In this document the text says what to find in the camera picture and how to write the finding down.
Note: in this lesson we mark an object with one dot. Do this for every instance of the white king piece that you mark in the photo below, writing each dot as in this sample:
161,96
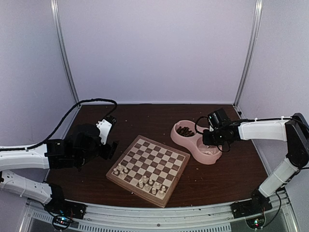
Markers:
144,178

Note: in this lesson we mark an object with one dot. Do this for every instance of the white rook piece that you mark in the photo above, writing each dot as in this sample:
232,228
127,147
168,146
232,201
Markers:
161,193

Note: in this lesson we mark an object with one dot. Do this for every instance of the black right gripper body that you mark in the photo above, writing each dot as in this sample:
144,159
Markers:
218,137

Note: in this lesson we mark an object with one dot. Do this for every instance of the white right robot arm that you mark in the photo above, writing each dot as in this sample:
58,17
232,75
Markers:
293,130

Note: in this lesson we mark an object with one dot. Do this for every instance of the front aluminium rail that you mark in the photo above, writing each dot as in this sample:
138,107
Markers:
208,218

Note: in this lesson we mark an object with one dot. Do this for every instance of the wooden chess board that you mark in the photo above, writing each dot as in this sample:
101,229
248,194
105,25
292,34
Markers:
159,162

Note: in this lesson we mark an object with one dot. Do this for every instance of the dark chess pieces pile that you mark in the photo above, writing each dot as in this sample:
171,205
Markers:
185,131

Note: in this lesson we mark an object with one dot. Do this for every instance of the left aluminium frame post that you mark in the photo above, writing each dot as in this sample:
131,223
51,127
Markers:
64,56

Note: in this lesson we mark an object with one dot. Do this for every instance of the right aluminium frame post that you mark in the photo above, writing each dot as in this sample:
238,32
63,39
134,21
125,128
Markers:
257,16

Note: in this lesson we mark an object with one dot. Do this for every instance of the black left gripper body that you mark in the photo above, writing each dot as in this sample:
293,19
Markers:
105,154

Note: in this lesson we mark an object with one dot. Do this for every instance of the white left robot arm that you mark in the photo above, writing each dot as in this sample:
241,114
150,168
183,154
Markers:
87,142

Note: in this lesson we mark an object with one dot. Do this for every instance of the aluminium frame post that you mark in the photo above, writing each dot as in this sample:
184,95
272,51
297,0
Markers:
257,16
64,56

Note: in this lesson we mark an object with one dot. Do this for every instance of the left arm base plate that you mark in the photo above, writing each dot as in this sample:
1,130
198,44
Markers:
66,208

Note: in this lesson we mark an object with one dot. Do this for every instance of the pink double bowl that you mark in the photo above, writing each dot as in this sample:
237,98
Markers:
195,144

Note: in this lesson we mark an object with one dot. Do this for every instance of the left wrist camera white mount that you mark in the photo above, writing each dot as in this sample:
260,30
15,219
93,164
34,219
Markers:
105,126

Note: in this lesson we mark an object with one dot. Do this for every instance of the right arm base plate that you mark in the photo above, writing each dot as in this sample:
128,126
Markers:
248,208

